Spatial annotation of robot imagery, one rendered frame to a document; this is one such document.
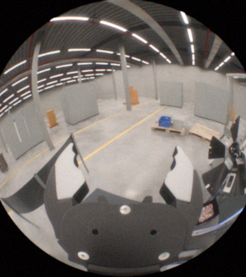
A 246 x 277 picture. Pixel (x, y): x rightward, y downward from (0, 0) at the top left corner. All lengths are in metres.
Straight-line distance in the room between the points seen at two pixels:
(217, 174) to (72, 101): 5.94
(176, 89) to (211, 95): 2.94
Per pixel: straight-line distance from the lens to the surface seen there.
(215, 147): 0.99
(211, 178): 0.82
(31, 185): 1.32
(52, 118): 7.61
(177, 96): 7.64
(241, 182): 0.73
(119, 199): 0.32
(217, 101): 6.21
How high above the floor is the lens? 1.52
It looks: 29 degrees down
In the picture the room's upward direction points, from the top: 7 degrees counter-clockwise
